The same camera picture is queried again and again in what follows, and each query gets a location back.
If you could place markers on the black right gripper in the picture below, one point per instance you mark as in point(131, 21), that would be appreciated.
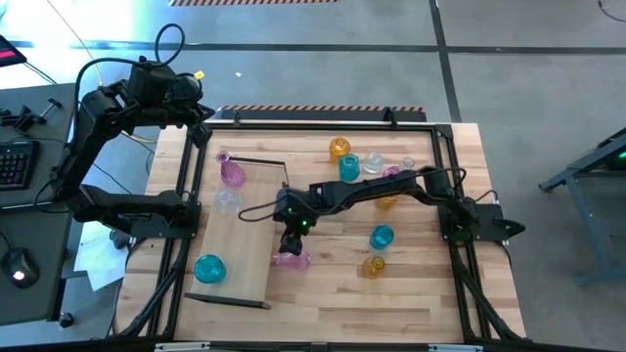
point(293, 207)

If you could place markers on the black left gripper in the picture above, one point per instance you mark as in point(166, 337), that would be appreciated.
point(188, 93)

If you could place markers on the pink wavy-ribbed bulb vase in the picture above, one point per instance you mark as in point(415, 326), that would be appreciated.
point(300, 261)

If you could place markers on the pink ribbed flared-neck vase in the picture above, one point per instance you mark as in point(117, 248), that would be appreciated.
point(234, 175)

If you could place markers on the small clear square vase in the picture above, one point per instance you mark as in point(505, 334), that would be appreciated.
point(227, 202)

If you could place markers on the teal embossed medallion vase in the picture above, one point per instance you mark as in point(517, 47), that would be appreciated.
point(210, 269)

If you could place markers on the tall teal diamond-pattern vase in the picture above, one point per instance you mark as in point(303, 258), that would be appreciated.
point(381, 238)

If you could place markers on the teal faceted shouldered vase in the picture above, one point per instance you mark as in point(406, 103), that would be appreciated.
point(349, 168)

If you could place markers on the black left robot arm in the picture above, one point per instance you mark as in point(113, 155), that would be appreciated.
point(98, 122)

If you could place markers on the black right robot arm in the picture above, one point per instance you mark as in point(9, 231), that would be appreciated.
point(381, 188)

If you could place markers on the light wooden board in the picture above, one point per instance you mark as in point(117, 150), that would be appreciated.
point(244, 234)

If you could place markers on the yellow tag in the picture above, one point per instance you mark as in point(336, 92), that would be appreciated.
point(199, 75)

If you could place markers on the large yellow ribbed vase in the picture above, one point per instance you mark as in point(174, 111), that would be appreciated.
point(373, 267)

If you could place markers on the small yellow ribbed vase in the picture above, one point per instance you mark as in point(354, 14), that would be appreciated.
point(386, 203)

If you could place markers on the yellow hobnail vase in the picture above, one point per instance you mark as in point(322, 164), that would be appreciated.
point(339, 148)

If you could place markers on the black mat with hazard stripe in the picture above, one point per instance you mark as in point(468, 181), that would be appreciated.
point(318, 115)

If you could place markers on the clear ribbed square bottle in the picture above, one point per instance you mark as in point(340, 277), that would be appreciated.
point(374, 162)

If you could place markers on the pink ribbed bottle vase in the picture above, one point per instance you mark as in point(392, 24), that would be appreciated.
point(391, 170)

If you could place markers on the tiny clear glass vase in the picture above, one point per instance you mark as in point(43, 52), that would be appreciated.
point(409, 162)

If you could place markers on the grey side desk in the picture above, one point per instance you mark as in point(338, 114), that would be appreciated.
point(49, 146)

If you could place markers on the white paper sheets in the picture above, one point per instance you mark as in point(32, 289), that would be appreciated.
point(98, 259)

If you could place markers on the black desk clamp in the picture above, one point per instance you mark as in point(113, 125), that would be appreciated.
point(22, 119)

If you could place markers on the black keyboard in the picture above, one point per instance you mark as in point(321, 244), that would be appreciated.
point(17, 163)

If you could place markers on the device with red screen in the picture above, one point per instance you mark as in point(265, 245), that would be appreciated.
point(10, 51)

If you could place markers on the black computer mouse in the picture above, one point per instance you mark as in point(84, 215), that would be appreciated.
point(19, 268)

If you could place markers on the black caster wheel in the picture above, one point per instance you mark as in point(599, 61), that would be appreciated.
point(66, 320)

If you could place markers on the neighbouring dark table frame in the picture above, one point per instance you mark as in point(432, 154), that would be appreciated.
point(582, 168)

